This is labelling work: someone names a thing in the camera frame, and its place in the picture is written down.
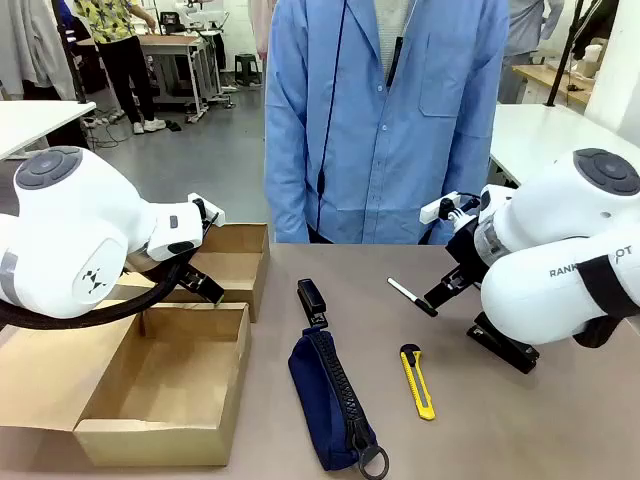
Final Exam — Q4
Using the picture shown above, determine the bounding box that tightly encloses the black tripod pole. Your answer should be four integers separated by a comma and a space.
544, 0, 587, 108

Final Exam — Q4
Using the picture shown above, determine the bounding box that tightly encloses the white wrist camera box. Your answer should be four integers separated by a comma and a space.
419, 191, 474, 225
188, 193, 226, 230

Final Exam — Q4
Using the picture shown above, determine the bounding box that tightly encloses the small cardboard box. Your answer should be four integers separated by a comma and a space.
188, 222, 272, 324

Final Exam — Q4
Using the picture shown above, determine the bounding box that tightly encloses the person in blue lab coat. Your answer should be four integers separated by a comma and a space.
262, 0, 511, 247

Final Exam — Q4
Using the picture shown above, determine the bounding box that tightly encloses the black right arm cable sleeve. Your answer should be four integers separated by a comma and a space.
571, 253, 640, 350

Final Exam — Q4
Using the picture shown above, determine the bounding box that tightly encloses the person in grey blue shirt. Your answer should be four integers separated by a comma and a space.
496, 0, 567, 105

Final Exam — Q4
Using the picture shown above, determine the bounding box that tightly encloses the black coat rack pole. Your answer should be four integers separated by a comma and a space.
49, 0, 89, 104

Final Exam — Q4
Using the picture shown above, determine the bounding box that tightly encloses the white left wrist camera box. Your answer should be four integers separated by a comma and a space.
188, 193, 226, 230

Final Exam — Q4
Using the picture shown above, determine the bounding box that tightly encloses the black hanging jacket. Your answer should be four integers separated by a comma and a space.
571, 0, 622, 62

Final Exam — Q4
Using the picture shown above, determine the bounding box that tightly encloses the large cardboard box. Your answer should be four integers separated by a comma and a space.
0, 284, 253, 469

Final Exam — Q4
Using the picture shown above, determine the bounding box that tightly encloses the person in pink top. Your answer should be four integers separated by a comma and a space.
248, 0, 277, 59

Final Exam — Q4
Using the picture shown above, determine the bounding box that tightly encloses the person's left forearm blue sleeve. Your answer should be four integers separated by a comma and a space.
424, 124, 495, 247

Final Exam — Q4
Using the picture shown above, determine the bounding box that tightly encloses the dark plastic stool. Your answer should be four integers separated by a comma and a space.
233, 51, 263, 88

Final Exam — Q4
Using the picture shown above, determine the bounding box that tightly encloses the black white marker pen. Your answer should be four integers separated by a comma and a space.
386, 276, 439, 318

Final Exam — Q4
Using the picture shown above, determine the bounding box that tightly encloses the navy zipper pencil case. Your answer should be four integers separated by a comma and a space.
286, 327, 391, 480

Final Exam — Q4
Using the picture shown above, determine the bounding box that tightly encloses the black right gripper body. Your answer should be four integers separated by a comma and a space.
443, 214, 490, 282

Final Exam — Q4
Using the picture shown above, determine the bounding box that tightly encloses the black floor cable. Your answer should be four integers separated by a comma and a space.
81, 116, 122, 150

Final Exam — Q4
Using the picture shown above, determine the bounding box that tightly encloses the white table with rounded corner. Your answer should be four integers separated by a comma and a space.
489, 102, 640, 190
0, 99, 98, 162

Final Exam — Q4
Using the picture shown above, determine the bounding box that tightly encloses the large black stapler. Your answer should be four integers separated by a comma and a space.
465, 310, 542, 376

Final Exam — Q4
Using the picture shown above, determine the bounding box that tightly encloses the yellow utility knife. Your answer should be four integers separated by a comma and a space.
399, 343, 438, 422

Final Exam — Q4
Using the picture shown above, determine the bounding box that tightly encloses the person in yellow patterned shirt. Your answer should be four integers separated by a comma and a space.
73, 0, 168, 136

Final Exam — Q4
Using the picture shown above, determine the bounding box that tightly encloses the wooden workbench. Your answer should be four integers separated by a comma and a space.
511, 58, 595, 107

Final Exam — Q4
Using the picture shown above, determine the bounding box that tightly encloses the brown top workshop desk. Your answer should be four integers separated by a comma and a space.
77, 32, 222, 124

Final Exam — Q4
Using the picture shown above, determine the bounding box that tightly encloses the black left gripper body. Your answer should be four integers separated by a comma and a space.
175, 262, 207, 292

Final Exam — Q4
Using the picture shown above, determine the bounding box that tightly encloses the black left arm cable sleeve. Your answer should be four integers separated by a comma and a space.
0, 258, 184, 331

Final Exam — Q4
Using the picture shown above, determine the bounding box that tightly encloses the person's right forearm blue sleeve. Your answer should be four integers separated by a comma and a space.
262, 114, 315, 245

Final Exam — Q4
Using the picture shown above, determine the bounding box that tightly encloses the black arm cable sleeve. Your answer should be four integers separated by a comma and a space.
0, 258, 184, 331
571, 253, 640, 350

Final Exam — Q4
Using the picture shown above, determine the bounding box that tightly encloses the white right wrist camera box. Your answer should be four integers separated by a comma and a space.
419, 191, 474, 225

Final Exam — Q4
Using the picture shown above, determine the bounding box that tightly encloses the small black stapler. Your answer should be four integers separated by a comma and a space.
297, 278, 330, 331

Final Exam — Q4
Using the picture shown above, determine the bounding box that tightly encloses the black lanyard cable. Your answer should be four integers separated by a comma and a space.
315, 0, 349, 244

